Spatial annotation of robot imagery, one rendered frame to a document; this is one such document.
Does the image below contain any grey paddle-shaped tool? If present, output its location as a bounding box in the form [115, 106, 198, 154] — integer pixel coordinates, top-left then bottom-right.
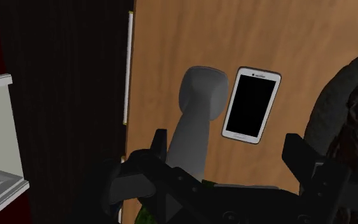
[165, 66, 230, 183]

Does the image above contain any grey pot with brown plant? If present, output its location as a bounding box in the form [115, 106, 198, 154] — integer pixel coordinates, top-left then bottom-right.
[302, 45, 358, 224]

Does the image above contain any green mottled object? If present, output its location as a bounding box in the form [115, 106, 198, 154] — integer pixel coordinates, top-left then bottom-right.
[134, 179, 214, 224]

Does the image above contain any brown wooden drawer chest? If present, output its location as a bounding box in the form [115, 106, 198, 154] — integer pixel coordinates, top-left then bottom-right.
[121, 0, 358, 224]

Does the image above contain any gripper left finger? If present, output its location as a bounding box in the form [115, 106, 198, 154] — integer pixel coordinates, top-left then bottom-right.
[100, 129, 217, 224]

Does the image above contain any white smartphone with black screen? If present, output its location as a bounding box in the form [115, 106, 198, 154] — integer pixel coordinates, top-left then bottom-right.
[221, 66, 282, 145]

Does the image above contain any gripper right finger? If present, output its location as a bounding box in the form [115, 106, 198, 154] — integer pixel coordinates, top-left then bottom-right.
[282, 133, 358, 224]

